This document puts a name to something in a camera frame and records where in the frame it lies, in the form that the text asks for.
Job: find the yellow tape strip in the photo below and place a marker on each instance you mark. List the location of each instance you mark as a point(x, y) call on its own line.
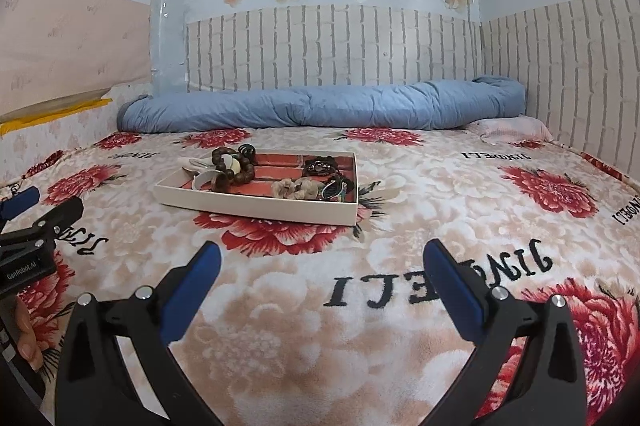
point(45, 119)

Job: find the person's left hand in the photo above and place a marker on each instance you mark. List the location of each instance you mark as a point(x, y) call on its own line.
point(27, 331)

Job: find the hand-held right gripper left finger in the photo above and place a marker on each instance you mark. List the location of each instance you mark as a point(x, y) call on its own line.
point(199, 273)

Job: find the white hair clip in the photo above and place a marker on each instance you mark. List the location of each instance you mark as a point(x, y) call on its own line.
point(192, 164)

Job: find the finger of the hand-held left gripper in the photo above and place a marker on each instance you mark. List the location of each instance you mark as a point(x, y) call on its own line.
point(22, 202)
point(57, 216)

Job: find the blue rolled quilt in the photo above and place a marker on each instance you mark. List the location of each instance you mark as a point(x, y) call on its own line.
point(320, 104)

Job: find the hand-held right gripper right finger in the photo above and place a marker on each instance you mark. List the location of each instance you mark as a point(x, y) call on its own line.
point(450, 276)

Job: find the white bangle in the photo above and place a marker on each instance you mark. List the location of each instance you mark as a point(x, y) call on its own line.
point(204, 178)

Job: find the clear plastic sheet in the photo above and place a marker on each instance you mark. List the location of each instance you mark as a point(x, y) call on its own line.
point(167, 31)

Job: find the white tray with brick lining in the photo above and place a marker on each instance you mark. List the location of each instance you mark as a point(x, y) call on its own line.
point(260, 206)

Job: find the black hair claw clip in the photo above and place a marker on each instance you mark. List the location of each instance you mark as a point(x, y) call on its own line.
point(320, 166)

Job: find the pink pillow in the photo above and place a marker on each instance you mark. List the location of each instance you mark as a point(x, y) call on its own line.
point(510, 129)

